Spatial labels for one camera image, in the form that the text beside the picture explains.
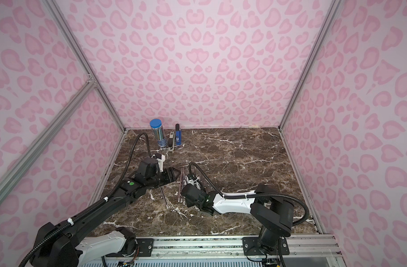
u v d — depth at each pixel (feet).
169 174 2.33
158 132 3.28
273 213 1.44
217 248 2.46
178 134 3.71
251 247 2.41
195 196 2.10
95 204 1.60
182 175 2.56
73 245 1.41
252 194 1.58
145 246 2.41
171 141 3.53
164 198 2.89
